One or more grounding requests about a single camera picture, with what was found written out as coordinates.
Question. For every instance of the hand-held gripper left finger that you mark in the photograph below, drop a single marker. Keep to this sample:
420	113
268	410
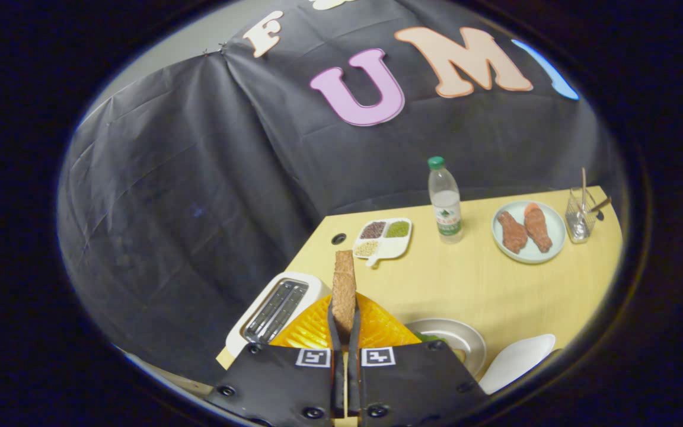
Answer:
335	338

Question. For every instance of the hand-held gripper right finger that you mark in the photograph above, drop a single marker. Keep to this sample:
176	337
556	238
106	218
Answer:
353	350

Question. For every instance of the toast bread slice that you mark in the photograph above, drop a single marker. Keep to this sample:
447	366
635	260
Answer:
344	284

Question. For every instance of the green lettuce leaf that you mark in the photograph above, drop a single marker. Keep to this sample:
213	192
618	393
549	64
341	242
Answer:
430	338

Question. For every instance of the white toaster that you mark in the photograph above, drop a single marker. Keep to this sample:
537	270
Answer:
318	286

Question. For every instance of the white divided condiment tray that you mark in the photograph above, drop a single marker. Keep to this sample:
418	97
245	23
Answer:
398	246

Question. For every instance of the large round white plate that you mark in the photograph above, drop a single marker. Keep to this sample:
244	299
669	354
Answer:
466	341

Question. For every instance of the small white oval dish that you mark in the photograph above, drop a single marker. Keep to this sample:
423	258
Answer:
516	362

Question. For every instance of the clear green-capped water bottle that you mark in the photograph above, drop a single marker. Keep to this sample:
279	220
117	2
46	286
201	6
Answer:
445	201

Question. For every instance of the brown meat piece orange tip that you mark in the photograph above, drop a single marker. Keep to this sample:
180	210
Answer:
537	228

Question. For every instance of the light blue plate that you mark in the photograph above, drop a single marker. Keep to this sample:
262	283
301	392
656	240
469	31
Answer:
558	228

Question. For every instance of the thin wooden stick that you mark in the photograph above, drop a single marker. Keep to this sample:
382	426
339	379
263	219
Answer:
583	181

